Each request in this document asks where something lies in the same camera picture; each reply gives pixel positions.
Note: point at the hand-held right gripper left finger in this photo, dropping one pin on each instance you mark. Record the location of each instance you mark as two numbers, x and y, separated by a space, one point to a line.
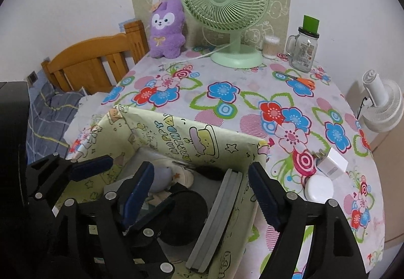
139 190

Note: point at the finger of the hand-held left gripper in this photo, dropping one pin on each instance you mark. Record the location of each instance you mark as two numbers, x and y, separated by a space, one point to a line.
151 219
91 167

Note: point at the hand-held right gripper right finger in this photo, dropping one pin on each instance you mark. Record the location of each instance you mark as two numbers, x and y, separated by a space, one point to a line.
263 193

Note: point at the lavender round gadget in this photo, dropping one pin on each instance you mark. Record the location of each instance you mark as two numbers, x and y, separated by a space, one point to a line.
162 178

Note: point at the black round disc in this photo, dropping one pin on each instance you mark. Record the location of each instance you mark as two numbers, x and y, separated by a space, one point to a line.
186 215

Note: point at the grey slab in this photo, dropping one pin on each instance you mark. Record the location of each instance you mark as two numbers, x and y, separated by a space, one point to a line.
217 222

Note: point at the black car key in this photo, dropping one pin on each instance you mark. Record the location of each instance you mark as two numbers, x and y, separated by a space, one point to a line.
210 172

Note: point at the yellow cartoon print box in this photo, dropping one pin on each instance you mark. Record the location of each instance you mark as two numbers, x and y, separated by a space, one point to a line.
189 136

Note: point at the blue plaid bedding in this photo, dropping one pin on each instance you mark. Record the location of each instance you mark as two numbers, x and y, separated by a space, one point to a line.
47 114

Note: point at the white oval case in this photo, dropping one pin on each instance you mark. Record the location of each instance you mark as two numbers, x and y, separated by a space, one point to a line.
318 188

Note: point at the white cube charger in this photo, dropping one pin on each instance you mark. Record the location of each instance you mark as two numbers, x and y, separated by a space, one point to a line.
334 163

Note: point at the floral tablecloth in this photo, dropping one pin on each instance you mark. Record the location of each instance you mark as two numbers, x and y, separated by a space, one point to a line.
240 108

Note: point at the wooden bed headboard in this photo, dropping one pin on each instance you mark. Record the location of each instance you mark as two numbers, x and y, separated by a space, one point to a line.
85 58

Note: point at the glass jar mug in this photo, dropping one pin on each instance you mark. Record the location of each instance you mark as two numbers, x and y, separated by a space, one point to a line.
304 54

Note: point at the clear cotton swab container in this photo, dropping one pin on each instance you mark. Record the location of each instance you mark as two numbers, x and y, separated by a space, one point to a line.
271 48

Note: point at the purple plush toy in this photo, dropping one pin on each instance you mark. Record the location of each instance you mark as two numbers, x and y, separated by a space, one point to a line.
167 42

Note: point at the white standing fan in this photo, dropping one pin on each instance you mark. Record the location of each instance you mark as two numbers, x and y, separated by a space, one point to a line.
385 105

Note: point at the green plastic cup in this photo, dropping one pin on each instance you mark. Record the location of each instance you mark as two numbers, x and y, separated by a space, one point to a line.
311 23

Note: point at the dark wall socket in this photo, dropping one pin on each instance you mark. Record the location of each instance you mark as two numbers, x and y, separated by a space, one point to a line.
31 77

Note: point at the blue wall sticker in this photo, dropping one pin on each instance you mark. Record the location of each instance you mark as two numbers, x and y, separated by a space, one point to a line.
122 25

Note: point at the beige patterned wall sheet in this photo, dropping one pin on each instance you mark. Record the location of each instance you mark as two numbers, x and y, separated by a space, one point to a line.
277 7

